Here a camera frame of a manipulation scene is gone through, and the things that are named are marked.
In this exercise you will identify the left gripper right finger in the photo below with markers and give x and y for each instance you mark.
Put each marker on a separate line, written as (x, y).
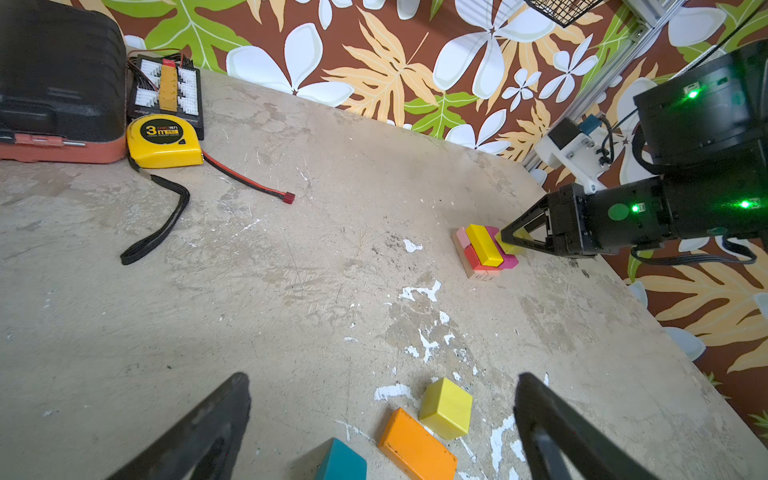
(554, 436)

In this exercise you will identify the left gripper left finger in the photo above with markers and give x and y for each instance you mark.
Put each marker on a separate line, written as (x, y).
(204, 444)

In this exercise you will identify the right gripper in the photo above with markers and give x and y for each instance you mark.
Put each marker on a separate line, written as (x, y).
(572, 223)

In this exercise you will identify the magenta wood block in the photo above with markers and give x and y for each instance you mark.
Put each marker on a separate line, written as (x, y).
(508, 261)

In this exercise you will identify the yellow long block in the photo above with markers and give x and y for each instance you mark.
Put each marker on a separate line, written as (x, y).
(484, 246)

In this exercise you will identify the pink wood block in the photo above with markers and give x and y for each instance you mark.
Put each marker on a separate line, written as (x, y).
(462, 238)

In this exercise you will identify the red wood block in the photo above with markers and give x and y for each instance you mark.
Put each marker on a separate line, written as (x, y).
(473, 260)

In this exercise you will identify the natural wood block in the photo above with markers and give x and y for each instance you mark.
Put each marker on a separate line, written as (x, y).
(485, 276)

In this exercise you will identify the yellow cube block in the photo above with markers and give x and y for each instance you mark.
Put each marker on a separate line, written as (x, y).
(446, 409)
(514, 249)

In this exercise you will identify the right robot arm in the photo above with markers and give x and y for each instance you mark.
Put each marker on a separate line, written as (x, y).
(701, 139)

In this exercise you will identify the teal wood block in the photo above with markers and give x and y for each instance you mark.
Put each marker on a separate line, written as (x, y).
(332, 460)

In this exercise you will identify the orange wood block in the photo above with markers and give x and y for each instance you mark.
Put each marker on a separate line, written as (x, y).
(414, 451)

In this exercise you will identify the yellow tape measure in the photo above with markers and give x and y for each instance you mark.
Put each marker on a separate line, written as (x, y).
(163, 141)

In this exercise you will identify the black and red tool case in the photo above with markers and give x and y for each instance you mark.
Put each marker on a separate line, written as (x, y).
(63, 84)

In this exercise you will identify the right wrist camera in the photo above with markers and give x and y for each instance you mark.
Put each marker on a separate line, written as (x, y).
(581, 147)

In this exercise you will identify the black wire basket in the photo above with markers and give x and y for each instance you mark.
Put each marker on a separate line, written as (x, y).
(563, 12)

